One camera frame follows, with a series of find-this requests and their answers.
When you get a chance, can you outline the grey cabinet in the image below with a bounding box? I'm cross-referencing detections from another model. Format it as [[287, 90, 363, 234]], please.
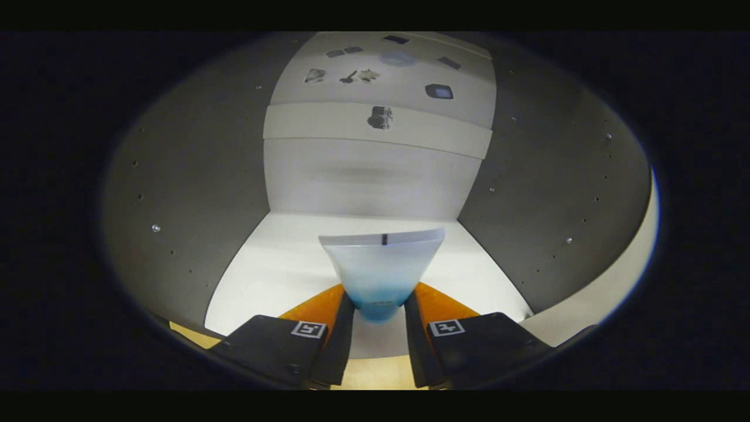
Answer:
[[100, 32, 651, 359]]

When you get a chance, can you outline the white and blue tube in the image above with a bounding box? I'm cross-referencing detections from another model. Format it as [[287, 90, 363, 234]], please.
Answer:
[[318, 227, 446, 324]]

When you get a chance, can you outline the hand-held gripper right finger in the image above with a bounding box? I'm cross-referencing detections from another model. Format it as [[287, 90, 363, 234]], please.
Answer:
[[404, 281, 554, 389]]

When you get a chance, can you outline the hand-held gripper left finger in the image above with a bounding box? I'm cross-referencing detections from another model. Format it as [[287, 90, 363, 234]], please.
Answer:
[[208, 283, 356, 390]]

